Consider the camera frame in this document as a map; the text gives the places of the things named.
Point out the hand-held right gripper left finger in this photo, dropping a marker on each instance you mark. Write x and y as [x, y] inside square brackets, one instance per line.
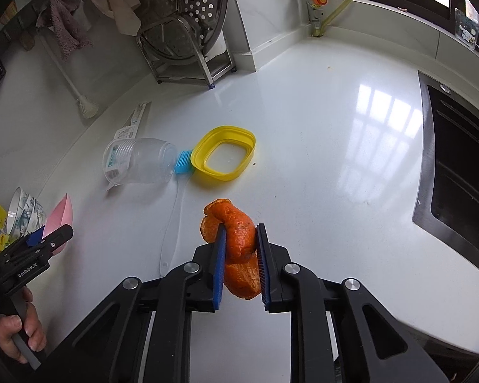
[220, 271]

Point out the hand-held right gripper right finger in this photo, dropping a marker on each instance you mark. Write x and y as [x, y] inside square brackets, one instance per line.
[263, 275]

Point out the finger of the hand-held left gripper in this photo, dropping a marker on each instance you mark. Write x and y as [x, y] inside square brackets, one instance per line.
[56, 241]

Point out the pink plastic piece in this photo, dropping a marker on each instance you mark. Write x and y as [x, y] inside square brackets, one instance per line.
[62, 213]

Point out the orange peel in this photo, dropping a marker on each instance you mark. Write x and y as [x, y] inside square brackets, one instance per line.
[237, 233]

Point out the person's left hand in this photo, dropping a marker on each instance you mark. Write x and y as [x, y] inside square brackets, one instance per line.
[34, 337]

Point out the yellow green packet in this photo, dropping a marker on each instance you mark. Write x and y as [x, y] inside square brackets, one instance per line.
[0, 231]

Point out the blue ribbed plastic piece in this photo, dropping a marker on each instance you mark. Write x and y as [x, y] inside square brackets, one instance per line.
[183, 162]

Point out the clear plastic jar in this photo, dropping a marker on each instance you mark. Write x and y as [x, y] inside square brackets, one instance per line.
[143, 161]

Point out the printed paper slips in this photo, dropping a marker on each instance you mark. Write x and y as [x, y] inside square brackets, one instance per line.
[133, 121]

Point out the metal dish rack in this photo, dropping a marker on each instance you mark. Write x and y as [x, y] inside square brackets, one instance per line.
[207, 66]

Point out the mauve dish cloth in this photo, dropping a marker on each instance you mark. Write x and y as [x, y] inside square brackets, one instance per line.
[66, 24]

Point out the black kitchen sink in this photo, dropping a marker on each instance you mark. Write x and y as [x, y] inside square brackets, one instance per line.
[463, 175]

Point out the beige dish cloth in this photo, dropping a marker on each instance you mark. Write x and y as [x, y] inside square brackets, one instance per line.
[113, 0]

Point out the perforated metal steamer plate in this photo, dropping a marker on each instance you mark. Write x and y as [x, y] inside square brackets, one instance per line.
[191, 4]

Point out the printed glass mug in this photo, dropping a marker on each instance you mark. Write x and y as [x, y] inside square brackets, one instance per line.
[468, 30]

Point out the yellow plastic lid frame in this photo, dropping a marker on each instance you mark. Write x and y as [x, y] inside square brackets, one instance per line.
[223, 131]

